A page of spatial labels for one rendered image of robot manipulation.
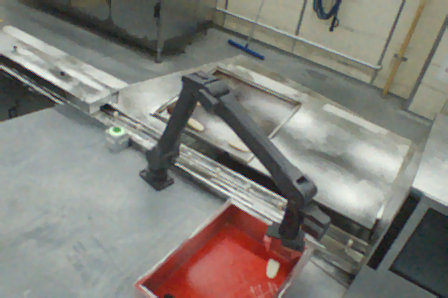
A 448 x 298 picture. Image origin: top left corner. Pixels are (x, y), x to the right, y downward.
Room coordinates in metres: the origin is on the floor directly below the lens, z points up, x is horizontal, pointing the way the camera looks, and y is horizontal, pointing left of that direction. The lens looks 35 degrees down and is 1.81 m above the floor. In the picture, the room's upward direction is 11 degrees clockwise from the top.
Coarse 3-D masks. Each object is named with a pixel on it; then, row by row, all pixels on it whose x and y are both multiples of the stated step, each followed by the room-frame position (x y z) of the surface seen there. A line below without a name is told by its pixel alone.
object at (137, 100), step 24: (192, 72) 2.16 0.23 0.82; (264, 72) 2.38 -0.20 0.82; (120, 96) 1.71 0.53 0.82; (144, 96) 1.76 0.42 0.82; (168, 96) 1.81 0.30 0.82; (312, 96) 2.17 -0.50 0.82; (144, 120) 1.54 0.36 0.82; (192, 144) 1.42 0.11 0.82; (240, 168) 1.32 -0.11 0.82; (336, 216) 1.14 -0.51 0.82
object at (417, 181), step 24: (432, 144) 0.97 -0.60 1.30; (408, 168) 1.12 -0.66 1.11; (432, 168) 0.84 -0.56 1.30; (408, 192) 0.74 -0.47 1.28; (432, 192) 0.73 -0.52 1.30; (384, 216) 0.97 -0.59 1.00; (408, 216) 1.06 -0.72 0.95; (384, 240) 0.92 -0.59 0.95; (408, 240) 0.71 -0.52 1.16; (360, 264) 0.82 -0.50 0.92; (384, 264) 0.72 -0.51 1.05; (360, 288) 0.73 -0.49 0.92; (384, 288) 0.70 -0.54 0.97; (408, 288) 0.68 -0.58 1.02
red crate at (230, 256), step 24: (216, 240) 0.90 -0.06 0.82; (240, 240) 0.92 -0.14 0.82; (192, 264) 0.78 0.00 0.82; (216, 264) 0.80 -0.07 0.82; (240, 264) 0.82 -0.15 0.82; (264, 264) 0.84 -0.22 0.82; (288, 264) 0.85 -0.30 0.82; (168, 288) 0.68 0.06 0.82; (192, 288) 0.69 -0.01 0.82; (216, 288) 0.71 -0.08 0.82; (240, 288) 0.73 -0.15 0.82; (264, 288) 0.74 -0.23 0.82
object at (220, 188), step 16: (0, 64) 1.76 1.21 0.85; (32, 80) 1.63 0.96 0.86; (48, 96) 1.58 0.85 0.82; (80, 112) 1.46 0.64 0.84; (96, 112) 1.46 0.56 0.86; (128, 128) 1.39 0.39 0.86; (144, 144) 1.30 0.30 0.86; (176, 160) 1.23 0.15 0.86; (192, 176) 1.17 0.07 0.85; (208, 176) 1.17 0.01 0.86; (224, 192) 1.10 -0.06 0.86; (240, 192) 1.12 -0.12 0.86; (256, 208) 1.05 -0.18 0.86; (272, 208) 1.07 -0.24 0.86; (320, 240) 0.95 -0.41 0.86; (320, 256) 0.92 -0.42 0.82; (336, 256) 0.89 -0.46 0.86; (352, 256) 0.91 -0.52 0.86; (352, 272) 0.86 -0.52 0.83
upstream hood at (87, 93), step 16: (0, 32) 2.00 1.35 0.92; (0, 48) 1.80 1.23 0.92; (16, 48) 1.83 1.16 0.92; (32, 48) 1.87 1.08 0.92; (16, 64) 1.69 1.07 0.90; (32, 64) 1.69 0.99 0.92; (48, 64) 1.72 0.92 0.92; (64, 64) 1.75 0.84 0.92; (48, 80) 1.57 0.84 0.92; (64, 80) 1.59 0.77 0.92; (80, 80) 1.62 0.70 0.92; (96, 80) 1.65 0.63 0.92; (64, 96) 1.52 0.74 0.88; (80, 96) 1.48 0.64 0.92; (96, 96) 1.50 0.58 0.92; (112, 96) 1.56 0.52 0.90
